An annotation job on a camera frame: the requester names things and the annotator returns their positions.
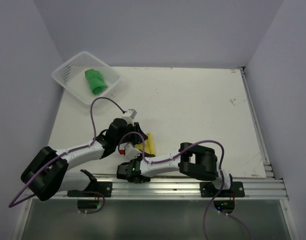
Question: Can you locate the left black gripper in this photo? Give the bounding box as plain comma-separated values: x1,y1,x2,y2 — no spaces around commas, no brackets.
115,121,148,146

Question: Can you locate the yellow microfiber towel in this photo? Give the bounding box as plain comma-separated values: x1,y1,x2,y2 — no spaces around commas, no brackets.
144,132,156,155

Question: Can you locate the green microfiber towel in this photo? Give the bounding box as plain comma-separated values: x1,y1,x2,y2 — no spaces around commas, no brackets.
85,69,108,95

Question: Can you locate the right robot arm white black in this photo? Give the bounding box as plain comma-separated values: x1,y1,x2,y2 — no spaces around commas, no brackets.
116,140,233,196

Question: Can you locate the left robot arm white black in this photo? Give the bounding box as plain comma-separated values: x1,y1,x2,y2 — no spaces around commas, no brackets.
21,118,148,201

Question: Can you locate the white plastic basket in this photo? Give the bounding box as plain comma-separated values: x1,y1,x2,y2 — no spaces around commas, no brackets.
52,51,121,106

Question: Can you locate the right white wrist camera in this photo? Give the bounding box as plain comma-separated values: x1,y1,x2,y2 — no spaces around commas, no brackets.
119,142,142,160

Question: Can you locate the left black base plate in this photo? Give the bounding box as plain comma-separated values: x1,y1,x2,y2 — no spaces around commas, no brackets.
67,181,113,198

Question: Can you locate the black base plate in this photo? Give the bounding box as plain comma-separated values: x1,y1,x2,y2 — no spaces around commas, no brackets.
67,181,113,198
199,181,245,199

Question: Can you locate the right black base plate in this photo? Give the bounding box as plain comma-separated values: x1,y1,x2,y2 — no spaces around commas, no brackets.
199,181,245,199

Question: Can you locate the aluminium mounting rail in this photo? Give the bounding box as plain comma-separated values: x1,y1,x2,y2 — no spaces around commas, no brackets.
26,174,290,200

